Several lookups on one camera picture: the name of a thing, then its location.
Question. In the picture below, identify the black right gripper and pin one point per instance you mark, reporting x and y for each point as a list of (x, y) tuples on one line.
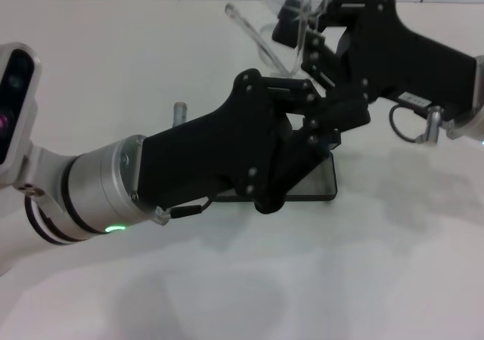
[(408, 56)]

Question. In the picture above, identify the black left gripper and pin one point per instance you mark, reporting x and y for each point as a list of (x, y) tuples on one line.
[(211, 151)]

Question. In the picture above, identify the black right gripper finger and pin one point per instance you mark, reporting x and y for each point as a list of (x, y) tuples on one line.
[(287, 26)]

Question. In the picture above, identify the clear transparent glasses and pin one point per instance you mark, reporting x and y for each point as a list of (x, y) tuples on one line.
[(306, 0)]

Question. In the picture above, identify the black glasses case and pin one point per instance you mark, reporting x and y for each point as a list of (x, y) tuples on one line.
[(321, 181)]

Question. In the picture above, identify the right silver connector plug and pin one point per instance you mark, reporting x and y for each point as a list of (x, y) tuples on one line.
[(433, 124)]

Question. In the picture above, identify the silver connector plug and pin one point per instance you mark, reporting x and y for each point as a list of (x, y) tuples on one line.
[(179, 113), (433, 124)]

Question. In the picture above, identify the left silver connector plug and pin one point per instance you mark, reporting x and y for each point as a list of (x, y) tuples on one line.
[(179, 113)]

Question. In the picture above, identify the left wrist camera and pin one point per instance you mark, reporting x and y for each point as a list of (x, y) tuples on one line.
[(17, 102)]

